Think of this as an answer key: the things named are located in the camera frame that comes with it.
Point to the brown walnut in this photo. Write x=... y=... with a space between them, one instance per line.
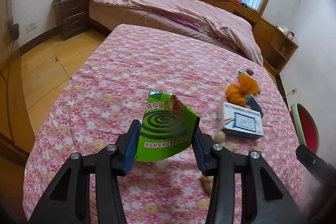
x=250 y=72

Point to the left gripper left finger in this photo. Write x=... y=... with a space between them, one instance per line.
x=66 y=199

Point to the red bin green rim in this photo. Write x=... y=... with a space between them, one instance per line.
x=305 y=127

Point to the blue curved plastic hook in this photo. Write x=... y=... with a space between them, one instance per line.
x=253 y=104

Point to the small peanut behind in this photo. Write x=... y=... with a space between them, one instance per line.
x=219 y=137

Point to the pink quilt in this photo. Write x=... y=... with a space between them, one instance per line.
x=192 y=18

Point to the wooden bed with headboard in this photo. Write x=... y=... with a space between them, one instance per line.
x=192 y=18

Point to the green mosquito coil packet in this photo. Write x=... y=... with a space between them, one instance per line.
x=167 y=128

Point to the wooden wardrobe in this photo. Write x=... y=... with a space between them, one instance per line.
x=17 y=136

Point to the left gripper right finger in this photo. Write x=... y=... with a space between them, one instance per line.
x=245 y=182

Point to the peanut near front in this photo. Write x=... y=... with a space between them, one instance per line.
x=207 y=184

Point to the peanut middle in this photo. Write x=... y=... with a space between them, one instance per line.
x=232 y=147

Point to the dark wooden nightstand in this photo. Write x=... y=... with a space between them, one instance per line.
x=72 y=17

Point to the pink floral tablecloth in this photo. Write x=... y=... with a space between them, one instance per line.
x=171 y=83

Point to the black device on cable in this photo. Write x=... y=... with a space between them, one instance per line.
x=14 y=31

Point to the orange plastic bag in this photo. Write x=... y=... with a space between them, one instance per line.
x=236 y=93

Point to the white blue medicine box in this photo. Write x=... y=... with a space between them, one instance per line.
x=239 y=121

